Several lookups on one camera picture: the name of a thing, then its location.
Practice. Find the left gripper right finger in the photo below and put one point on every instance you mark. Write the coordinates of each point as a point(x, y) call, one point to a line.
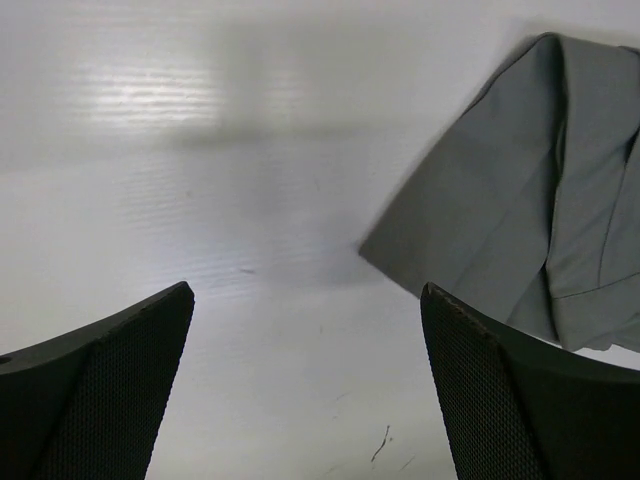
point(515, 407)

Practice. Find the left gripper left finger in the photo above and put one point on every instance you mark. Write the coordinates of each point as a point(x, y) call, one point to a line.
point(88, 404)

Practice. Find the grey pleated skirt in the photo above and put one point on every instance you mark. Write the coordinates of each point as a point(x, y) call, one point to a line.
point(527, 208)

